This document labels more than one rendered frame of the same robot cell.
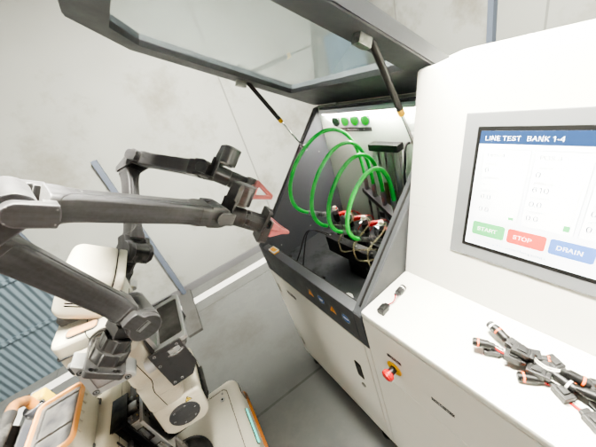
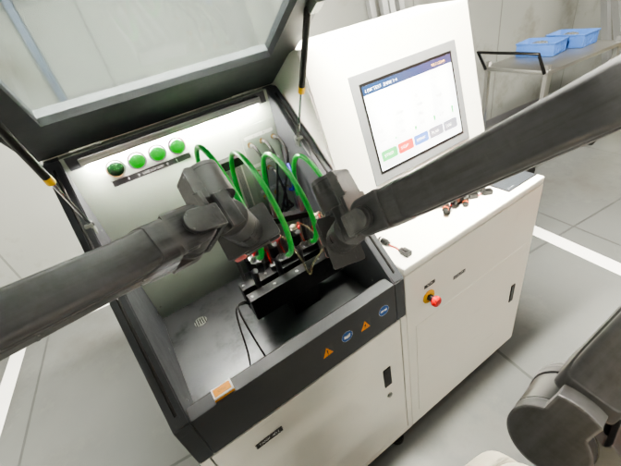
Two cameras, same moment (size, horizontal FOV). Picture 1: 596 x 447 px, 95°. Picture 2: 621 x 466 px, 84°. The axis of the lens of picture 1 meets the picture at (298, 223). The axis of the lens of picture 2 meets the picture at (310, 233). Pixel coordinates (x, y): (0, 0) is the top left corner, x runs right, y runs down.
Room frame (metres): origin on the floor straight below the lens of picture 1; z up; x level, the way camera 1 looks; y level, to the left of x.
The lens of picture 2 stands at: (0.79, 0.64, 1.67)
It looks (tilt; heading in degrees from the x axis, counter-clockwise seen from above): 34 degrees down; 271
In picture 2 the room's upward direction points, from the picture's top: 14 degrees counter-clockwise
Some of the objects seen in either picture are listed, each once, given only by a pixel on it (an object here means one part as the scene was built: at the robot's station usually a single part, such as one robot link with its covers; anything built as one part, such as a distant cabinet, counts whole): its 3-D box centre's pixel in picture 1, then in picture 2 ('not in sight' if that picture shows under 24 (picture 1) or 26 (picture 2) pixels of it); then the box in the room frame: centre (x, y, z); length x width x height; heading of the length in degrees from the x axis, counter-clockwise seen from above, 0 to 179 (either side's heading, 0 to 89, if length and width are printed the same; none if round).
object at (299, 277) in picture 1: (306, 283); (306, 358); (0.89, 0.05, 0.87); 0.62 x 0.04 x 0.16; 27
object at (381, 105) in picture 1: (364, 107); (177, 128); (1.12, -0.40, 1.43); 0.54 x 0.03 x 0.02; 27
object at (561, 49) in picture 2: not in sight; (540, 100); (-1.39, -2.30, 0.51); 1.09 x 0.64 x 1.03; 16
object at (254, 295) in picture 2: (364, 255); (297, 283); (0.89, -0.22, 0.91); 0.34 x 0.10 x 0.15; 27
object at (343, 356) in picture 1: (327, 347); (334, 436); (0.89, 0.06, 0.44); 0.65 x 0.02 x 0.68; 27
